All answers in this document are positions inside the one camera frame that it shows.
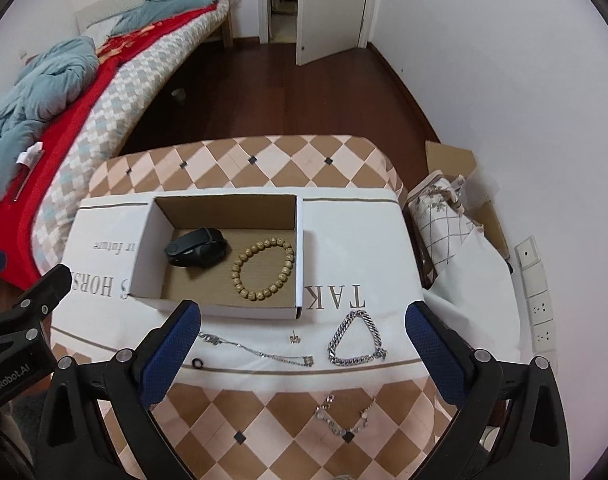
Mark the blue-grey quilt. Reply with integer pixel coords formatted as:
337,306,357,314
0,36,99,202

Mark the white door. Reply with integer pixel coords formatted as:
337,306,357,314
295,0,366,66

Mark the white wall socket strip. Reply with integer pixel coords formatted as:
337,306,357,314
514,235,557,364

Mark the brown checkered table cover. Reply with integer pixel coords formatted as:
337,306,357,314
51,136,449,479

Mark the white paper tag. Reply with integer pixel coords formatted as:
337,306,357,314
16,142,44,168

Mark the open cardboard box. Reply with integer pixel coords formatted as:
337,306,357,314
127,194,304,321

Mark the silver charm bracelet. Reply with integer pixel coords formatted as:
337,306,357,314
312,392,378,437

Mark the white grid-pattern bedding bundle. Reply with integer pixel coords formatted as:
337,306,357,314
406,170,521,362

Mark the chunky silver chain bracelet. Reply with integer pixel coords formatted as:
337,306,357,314
326,309,390,368

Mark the wooden bead bracelet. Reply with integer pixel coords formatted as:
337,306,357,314
230,237,297,302

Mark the black smart wristband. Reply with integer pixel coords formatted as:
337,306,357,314
164,228,227,269

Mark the red blanket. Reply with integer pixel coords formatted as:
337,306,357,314
0,1,220,291

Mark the brown cardboard box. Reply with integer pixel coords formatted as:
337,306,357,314
426,141,510,260

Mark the bed with checkered mattress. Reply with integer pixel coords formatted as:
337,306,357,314
28,0,234,273

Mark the thin silver necklace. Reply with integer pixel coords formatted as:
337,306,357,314
198,330,316,368

